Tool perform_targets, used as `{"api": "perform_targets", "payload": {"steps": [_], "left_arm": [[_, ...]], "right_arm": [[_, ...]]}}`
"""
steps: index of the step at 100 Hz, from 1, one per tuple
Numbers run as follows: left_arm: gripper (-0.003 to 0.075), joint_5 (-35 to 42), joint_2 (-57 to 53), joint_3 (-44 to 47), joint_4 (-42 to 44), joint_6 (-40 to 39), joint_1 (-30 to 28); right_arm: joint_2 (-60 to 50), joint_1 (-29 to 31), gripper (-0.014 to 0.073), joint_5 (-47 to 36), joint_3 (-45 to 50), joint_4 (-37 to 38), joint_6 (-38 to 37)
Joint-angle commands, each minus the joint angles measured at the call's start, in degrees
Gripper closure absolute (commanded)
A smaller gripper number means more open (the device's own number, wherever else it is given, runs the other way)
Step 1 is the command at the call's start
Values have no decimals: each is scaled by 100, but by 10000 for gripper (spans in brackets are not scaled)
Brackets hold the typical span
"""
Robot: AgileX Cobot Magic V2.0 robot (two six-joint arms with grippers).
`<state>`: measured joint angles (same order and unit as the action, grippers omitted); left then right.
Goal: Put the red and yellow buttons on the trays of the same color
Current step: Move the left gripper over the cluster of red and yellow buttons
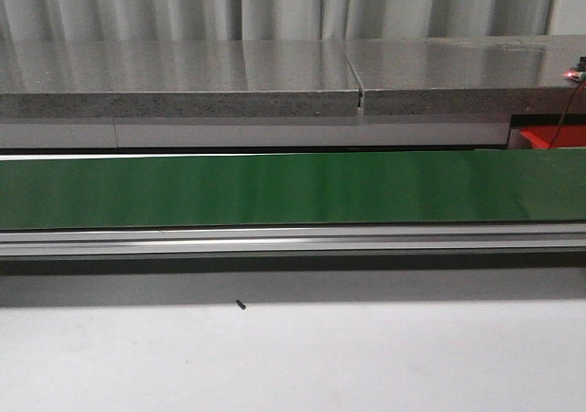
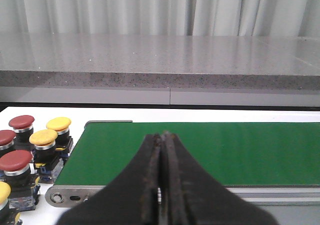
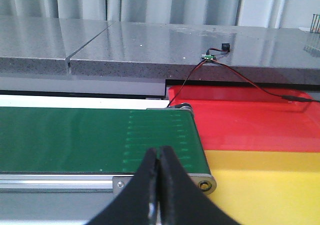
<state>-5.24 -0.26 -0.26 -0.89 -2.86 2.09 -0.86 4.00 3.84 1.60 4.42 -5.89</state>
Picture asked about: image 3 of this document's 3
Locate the grey pleated curtain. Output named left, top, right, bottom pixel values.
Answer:
left=0, top=0, right=320, bottom=29

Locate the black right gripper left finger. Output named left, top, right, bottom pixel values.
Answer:
left=87, top=148, right=158, bottom=225

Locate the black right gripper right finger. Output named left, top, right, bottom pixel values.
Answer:
left=159, top=146, right=238, bottom=225

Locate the green conveyor belt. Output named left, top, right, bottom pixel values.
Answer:
left=0, top=107, right=210, bottom=174

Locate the wire rack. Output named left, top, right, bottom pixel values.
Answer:
left=309, top=13, right=320, bottom=34

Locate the small green circuit board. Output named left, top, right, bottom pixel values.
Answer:
left=201, top=54, right=216, bottom=61

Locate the red plate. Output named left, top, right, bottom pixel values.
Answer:
left=168, top=85, right=320, bottom=153

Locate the red black wire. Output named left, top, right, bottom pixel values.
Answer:
left=166, top=47, right=320, bottom=108

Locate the aluminium conveyor frame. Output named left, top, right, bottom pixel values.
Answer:
left=0, top=95, right=217, bottom=194

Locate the yellow plate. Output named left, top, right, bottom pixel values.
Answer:
left=205, top=150, right=320, bottom=225

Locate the small black sensor block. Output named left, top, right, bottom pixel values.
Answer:
left=221, top=43, right=231, bottom=53

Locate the grey stone counter slab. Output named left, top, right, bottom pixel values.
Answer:
left=0, top=15, right=320, bottom=86

